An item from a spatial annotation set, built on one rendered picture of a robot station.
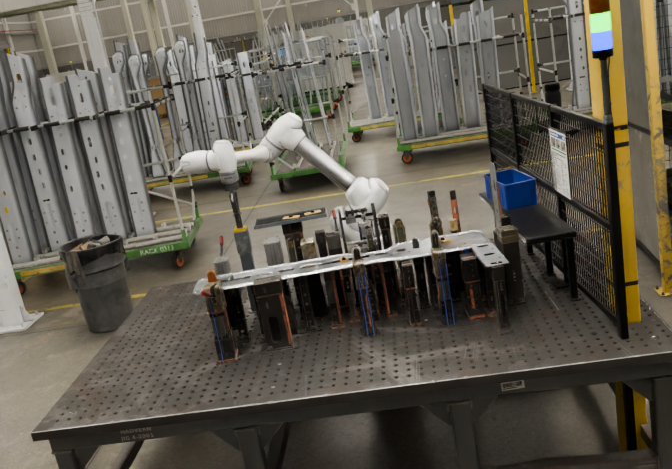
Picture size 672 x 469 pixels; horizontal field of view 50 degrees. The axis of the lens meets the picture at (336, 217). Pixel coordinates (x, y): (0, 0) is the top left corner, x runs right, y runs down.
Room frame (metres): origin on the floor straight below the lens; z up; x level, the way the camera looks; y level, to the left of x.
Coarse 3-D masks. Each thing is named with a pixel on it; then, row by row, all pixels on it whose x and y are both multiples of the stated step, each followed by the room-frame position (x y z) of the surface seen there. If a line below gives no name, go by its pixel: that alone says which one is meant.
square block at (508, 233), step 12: (504, 228) 3.05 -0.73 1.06; (516, 228) 3.03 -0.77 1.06; (504, 240) 3.02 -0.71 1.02; (516, 240) 3.02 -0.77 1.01; (504, 252) 3.02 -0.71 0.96; (516, 252) 3.02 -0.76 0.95; (504, 264) 3.03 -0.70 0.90; (516, 264) 3.02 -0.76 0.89; (516, 276) 3.02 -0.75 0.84; (516, 288) 3.02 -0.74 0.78; (516, 300) 3.02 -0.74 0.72
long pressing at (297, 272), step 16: (464, 240) 3.16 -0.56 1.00; (480, 240) 3.12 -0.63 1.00; (336, 256) 3.27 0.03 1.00; (352, 256) 3.22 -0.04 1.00; (384, 256) 3.14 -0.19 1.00; (400, 256) 3.10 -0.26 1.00; (416, 256) 3.07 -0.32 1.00; (240, 272) 3.27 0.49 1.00; (256, 272) 3.24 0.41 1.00; (272, 272) 3.20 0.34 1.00; (288, 272) 3.16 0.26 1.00; (304, 272) 3.12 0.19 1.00; (320, 272) 3.10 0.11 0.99; (224, 288) 3.11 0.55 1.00
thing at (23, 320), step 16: (0, 240) 6.04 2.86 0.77; (0, 256) 5.97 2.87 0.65; (0, 272) 5.95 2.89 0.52; (0, 288) 5.95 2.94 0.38; (16, 288) 6.06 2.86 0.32; (0, 304) 5.96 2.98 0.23; (16, 304) 5.99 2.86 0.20; (0, 320) 6.04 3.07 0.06; (16, 320) 5.95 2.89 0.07; (32, 320) 6.01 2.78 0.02
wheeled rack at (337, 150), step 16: (256, 64) 9.72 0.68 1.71; (272, 64) 11.25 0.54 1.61; (288, 64) 10.26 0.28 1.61; (304, 64) 9.40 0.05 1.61; (256, 96) 9.43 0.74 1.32; (336, 96) 11.19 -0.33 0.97; (320, 144) 10.99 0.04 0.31; (336, 144) 10.93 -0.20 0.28; (288, 160) 10.28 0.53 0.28; (304, 160) 10.05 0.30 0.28; (336, 160) 9.61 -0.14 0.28; (272, 176) 9.42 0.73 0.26; (288, 176) 9.40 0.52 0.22
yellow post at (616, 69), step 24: (600, 72) 2.66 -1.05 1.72; (600, 96) 2.67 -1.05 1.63; (624, 96) 2.66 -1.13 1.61; (624, 120) 2.66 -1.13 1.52; (624, 144) 2.66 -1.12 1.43; (624, 168) 2.66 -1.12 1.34; (600, 192) 2.73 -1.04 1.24; (624, 192) 2.66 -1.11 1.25; (624, 216) 2.66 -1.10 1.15; (624, 240) 2.66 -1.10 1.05; (624, 264) 2.66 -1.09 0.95; (624, 432) 2.67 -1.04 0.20
